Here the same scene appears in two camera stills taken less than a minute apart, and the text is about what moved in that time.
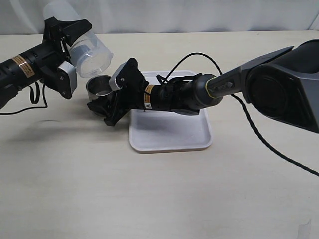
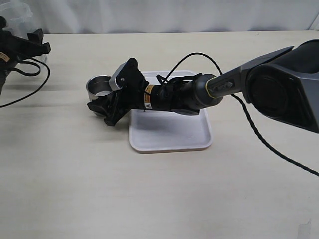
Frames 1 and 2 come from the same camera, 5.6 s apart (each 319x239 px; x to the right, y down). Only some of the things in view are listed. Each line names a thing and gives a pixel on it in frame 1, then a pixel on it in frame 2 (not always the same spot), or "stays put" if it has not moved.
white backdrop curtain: (28, 17) stays put
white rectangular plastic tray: (157, 131) stays put
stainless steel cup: (98, 85) stays put
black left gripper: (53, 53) to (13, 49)
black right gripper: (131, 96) stays put
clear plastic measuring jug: (91, 56) to (19, 21)
